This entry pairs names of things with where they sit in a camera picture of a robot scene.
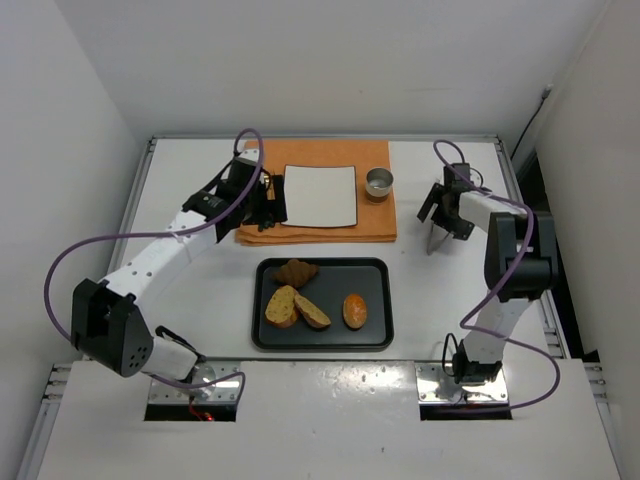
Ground right bread slice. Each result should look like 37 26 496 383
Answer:
294 293 331 330

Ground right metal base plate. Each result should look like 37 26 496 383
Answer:
414 362 509 406

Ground black wall cable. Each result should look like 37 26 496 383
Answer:
509 85 553 161

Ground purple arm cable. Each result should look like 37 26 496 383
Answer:
43 128 265 406
432 139 562 414

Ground bread slice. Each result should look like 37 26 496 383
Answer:
294 293 331 330
265 285 298 328

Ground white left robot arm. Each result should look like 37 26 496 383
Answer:
71 156 287 382

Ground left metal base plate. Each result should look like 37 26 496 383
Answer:
147 361 244 407

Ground left bread slice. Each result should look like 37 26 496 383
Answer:
265 285 298 328

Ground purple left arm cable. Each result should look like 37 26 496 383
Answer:
43 128 265 406

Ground white square plate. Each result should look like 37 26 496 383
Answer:
284 165 357 228

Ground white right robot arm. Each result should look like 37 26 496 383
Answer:
417 163 559 384

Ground orange cloth placemat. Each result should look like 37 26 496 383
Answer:
235 138 397 246

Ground metal cup with brown sleeve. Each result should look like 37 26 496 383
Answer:
365 167 394 203

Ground brown croissant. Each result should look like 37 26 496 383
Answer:
272 259 319 289

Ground metal base plate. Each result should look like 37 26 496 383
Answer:
414 362 509 406
147 361 244 407

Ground metal tongs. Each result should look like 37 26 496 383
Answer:
426 221 450 256

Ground sesame bread roll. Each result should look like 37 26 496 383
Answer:
342 294 368 330

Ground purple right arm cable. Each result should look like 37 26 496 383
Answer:
432 139 562 414

